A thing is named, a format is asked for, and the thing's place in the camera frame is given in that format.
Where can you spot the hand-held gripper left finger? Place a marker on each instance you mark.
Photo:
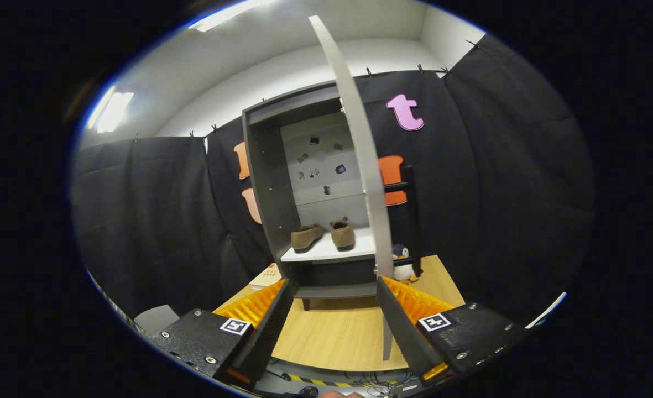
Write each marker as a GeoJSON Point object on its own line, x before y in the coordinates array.
{"type": "Point", "coordinates": [268, 331]}

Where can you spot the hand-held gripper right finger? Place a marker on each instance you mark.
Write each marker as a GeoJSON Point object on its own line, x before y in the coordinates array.
{"type": "Point", "coordinates": [401, 331]}

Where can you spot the brown fuzzy shoe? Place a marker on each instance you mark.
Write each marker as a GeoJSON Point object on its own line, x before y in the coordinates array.
{"type": "Point", "coordinates": [341, 236]}
{"type": "Point", "coordinates": [306, 237]}

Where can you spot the dark grey shoe cabinet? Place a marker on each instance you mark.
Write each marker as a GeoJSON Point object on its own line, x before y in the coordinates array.
{"type": "Point", "coordinates": [271, 182]}

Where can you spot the beige shoe cabinet door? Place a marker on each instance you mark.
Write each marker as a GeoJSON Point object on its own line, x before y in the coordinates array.
{"type": "Point", "coordinates": [367, 166]}

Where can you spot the beige cover book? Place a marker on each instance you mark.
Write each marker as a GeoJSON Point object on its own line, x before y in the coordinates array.
{"type": "Point", "coordinates": [268, 275]}

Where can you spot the penguin plush toy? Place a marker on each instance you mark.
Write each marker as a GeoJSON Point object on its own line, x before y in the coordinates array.
{"type": "Point", "coordinates": [402, 271]}

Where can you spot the yellow black striped tape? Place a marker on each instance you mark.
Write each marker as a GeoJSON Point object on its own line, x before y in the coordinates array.
{"type": "Point", "coordinates": [318, 381]}

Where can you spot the black metal rack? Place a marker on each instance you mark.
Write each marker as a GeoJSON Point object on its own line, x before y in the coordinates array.
{"type": "Point", "coordinates": [410, 210]}

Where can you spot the black backdrop cloth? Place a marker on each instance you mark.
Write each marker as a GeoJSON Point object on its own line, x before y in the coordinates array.
{"type": "Point", "coordinates": [497, 193]}

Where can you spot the row of cloth clips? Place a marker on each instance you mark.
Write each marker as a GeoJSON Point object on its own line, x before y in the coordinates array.
{"type": "Point", "coordinates": [369, 72]}

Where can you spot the narrow ceiling light strip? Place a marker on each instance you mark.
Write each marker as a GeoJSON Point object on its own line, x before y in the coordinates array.
{"type": "Point", "coordinates": [117, 108]}

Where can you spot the wide ceiling light panel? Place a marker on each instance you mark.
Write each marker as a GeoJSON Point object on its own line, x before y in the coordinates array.
{"type": "Point", "coordinates": [226, 14]}

